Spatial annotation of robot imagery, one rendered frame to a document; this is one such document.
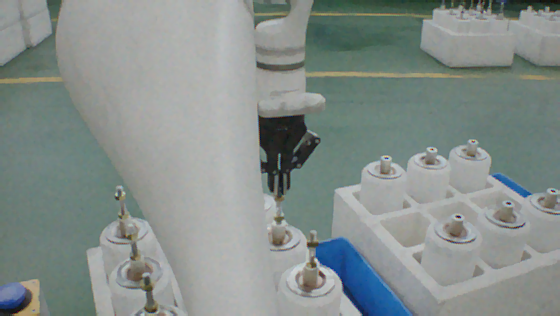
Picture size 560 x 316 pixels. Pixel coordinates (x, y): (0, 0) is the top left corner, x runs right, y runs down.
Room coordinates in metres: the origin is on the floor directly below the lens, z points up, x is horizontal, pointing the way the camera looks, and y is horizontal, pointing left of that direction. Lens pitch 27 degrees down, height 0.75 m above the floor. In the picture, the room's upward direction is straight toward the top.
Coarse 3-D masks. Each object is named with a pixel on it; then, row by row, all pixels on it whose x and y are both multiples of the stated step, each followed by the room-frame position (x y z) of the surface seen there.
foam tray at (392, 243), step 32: (352, 192) 0.94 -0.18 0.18; (448, 192) 0.95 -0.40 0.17; (480, 192) 0.94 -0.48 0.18; (512, 192) 0.93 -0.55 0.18; (352, 224) 0.87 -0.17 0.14; (384, 224) 0.84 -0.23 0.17; (416, 224) 0.86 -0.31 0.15; (384, 256) 0.75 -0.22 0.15; (416, 256) 0.73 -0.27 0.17; (544, 256) 0.70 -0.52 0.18; (416, 288) 0.65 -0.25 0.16; (448, 288) 0.62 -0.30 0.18; (480, 288) 0.62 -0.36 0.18; (512, 288) 0.65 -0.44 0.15; (544, 288) 0.68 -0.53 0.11
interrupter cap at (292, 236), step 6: (270, 228) 0.70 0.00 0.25; (288, 228) 0.70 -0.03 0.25; (294, 228) 0.70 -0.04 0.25; (270, 234) 0.69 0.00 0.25; (288, 234) 0.68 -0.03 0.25; (294, 234) 0.68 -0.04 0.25; (270, 240) 0.67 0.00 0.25; (288, 240) 0.67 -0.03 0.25; (294, 240) 0.67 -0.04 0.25; (270, 246) 0.65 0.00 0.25; (276, 246) 0.65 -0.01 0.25; (282, 246) 0.65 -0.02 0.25; (288, 246) 0.65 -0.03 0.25; (294, 246) 0.65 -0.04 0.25
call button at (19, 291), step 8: (0, 288) 0.45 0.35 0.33; (8, 288) 0.45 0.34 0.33; (16, 288) 0.45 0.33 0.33; (24, 288) 0.46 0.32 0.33; (0, 296) 0.44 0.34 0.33; (8, 296) 0.44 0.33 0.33; (16, 296) 0.44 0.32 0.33; (24, 296) 0.45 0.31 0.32; (0, 304) 0.43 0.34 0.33; (8, 304) 0.43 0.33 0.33; (16, 304) 0.43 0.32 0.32
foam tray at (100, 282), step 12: (156, 240) 0.76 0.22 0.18; (96, 252) 0.72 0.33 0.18; (96, 264) 0.69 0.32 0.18; (168, 264) 0.69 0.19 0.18; (96, 276) 0.65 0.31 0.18; (96, 288) 0.62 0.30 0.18; (108, 288) 0.62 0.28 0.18; (96, 300) 0.59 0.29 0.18; (108, 300) 0.59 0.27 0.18; (180, 300) 0.60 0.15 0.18; (348, 300) 0.60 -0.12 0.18; (108, 312) 0.57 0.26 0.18; (348, 312) 0.57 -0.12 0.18
